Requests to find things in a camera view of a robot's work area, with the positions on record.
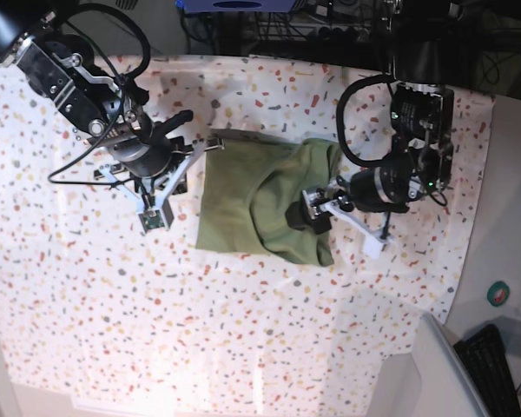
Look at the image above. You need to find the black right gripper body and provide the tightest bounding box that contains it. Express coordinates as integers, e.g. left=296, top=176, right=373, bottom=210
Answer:
left=106, top=125, right=187, bottom=178

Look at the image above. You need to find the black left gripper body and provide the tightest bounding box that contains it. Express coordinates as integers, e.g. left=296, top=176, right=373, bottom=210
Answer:
left=301, top=168, right=421, bottom=217

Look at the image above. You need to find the green t-shirt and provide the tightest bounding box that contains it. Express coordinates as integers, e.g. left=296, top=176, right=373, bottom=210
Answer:
left=196, top=138, right=341, bottom=267

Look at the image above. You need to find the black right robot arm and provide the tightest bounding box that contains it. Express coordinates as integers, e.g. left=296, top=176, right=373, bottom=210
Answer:
left=0, top=1, right=194, bottom=178

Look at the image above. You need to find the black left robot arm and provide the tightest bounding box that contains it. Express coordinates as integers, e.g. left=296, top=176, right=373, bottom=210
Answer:
left=286, top=1, right=467, bottom=235

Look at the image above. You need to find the blue box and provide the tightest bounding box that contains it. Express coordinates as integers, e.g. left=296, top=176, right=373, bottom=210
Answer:
left=175, top=0, right=307, bottom=13

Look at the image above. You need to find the green tape roll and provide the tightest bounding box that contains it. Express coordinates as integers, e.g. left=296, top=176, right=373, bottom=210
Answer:
left=486, top=281, right=511, bottom=308

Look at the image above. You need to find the terrazzo pattern tablecloth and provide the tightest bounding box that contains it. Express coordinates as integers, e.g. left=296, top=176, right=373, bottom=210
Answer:
left=0, top=66, right=495, bottom=416

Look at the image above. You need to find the black keyboard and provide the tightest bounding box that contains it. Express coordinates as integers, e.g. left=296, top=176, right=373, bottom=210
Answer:
left=453, top=324, right=521, bottom=417

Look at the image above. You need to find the grey monitor edge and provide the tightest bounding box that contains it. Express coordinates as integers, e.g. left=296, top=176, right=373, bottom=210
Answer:
left=412, top=314, right=489, bottom=417

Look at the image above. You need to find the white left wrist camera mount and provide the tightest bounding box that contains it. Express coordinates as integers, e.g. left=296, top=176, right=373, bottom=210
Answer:
left=320, top=200, right=392, bottom=259

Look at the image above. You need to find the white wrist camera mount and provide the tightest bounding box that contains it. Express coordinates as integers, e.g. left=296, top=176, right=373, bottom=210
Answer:
left=320, top=200, right=392, bottom=259
left=94, top=136, right=224, bottom=233

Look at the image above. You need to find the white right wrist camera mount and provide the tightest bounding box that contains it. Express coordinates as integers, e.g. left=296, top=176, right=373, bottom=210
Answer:
left=94, top=136, right=224, bottom=233

